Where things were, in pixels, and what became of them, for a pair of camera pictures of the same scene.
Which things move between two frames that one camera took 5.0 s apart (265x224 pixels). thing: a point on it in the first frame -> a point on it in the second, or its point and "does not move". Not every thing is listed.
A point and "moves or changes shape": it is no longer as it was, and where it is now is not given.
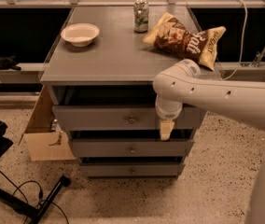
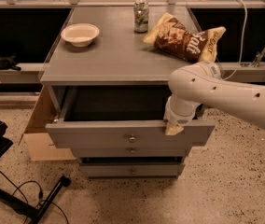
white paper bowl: [79, 35] does not move
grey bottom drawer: [132, 170] does not move
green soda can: [141, 9] does not move
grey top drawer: [122, 118] moves or changes shape
